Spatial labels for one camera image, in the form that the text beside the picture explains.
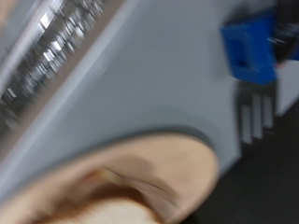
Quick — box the white bread slice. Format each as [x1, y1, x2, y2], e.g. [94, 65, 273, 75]
[31, 167, 176, 224]

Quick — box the spatula with blue block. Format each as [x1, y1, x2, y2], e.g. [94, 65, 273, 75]
[219, 0, 299, 146]

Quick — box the silver toaster oven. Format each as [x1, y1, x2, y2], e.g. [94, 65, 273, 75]
[0, 0, 299, 206]

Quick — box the round wooden board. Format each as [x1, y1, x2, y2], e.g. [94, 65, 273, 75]
[0, 132, 221, 224]

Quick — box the wire oven rack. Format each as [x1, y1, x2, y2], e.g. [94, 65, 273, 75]
[0, 0, 108, 134]

